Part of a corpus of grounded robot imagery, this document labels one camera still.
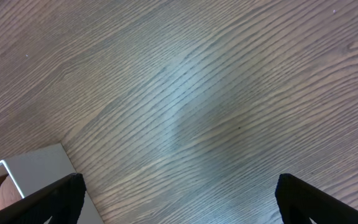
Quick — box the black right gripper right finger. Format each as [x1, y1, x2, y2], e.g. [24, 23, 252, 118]
[275, 173, 358, 224]

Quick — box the brown plush toy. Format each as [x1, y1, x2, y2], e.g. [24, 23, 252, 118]
[0, 175, 22, 210]

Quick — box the white cardboard box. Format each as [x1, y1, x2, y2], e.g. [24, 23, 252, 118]
[0, 142, 105, 224]

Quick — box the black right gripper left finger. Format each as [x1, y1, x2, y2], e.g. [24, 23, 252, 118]
[0, 173, 86, 224]

